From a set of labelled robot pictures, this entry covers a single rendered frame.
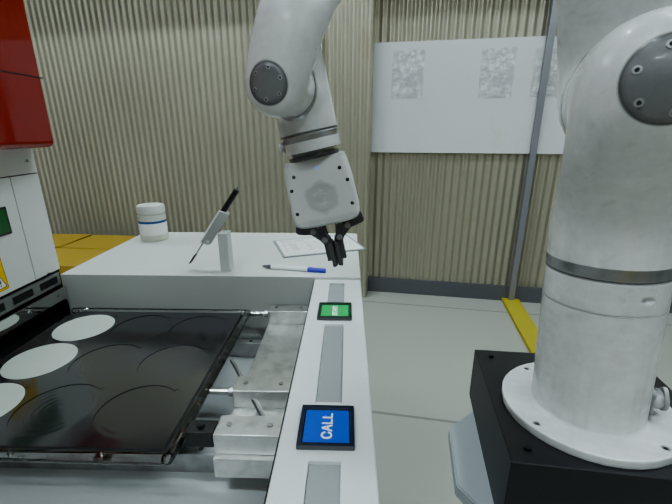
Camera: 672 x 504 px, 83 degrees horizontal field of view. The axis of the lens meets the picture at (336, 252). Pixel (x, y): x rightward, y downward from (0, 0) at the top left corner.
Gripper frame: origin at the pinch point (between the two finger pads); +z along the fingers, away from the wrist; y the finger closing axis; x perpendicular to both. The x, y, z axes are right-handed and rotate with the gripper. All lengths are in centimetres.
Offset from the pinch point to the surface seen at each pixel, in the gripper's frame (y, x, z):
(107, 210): -213, 271, 3
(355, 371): 0.5, -16.3, 11.0
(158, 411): -25.9, -16.9, 11.5
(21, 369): -51, -8, 6
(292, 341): -11.8, 4.1, 16.5
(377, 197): 20, 232, 34
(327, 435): -2.4, -27.4, 10.0
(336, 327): -2.2, -4.4, 10.8
